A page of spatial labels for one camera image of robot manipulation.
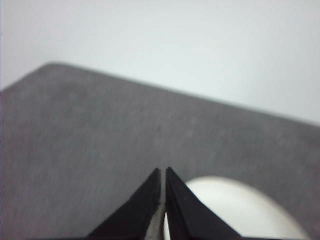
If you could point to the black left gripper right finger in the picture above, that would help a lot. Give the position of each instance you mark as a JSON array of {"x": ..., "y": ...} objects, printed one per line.
[{"x": 185, "y": 215}]

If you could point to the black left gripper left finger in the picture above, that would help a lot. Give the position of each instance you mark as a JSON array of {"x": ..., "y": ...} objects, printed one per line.
[{"x": 140, "y": 212}]

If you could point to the white round plate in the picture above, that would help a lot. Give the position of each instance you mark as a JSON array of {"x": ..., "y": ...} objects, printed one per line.
[{"x": 237, "y": 207}]

